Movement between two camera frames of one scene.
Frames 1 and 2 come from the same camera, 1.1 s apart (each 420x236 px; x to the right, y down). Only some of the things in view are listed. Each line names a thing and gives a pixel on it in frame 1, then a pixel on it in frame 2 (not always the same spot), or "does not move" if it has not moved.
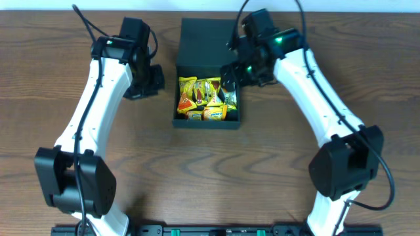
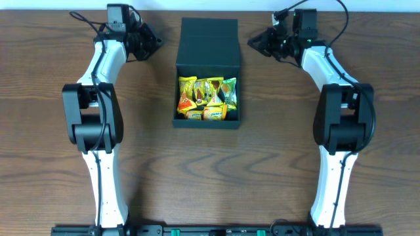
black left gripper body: (149, 83) → (144, 42)
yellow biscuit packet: (194, 115) does not move
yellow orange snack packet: (186, 101) does not move
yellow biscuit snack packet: (214, 113) does not move
